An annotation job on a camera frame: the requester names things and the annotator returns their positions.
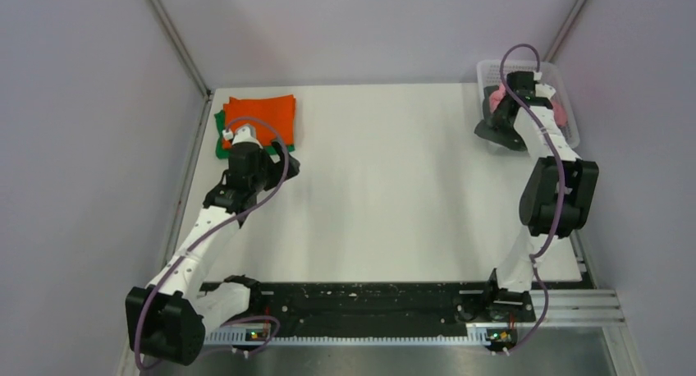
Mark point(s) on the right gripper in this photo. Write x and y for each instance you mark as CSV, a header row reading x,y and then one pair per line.
x,y
496,118

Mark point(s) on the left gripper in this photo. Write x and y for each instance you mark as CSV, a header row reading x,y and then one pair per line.
x,y
292,167

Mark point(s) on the dark grey t shirt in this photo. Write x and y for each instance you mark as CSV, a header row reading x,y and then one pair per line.
x,y
505,136

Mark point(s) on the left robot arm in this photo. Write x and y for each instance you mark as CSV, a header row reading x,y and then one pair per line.
x,y
167,320

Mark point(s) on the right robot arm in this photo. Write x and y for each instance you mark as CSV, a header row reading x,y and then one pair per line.
x,y
555,200

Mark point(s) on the pink t shirt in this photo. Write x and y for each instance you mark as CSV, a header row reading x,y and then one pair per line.
x,y
495,94

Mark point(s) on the white plastic basket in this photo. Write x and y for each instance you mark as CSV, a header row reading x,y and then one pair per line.
x,y
488,80

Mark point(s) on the folded orange t shirt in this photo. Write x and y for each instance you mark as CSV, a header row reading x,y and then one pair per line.
x,y
278,112

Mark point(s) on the folded green t shirt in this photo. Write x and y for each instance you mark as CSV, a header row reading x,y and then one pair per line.
x,y
222,152

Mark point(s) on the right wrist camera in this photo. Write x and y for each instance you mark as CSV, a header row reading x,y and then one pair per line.
x,y
542,90

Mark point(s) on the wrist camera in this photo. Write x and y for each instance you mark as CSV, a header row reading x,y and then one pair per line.
x,y
542,90
244,134

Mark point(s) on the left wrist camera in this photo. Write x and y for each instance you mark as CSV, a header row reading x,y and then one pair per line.
x,y
244,134

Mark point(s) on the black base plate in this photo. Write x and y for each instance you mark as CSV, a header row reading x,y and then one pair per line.
x,y
383,309

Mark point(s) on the aluminium frame rail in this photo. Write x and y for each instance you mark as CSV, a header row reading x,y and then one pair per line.
x,y
583,308

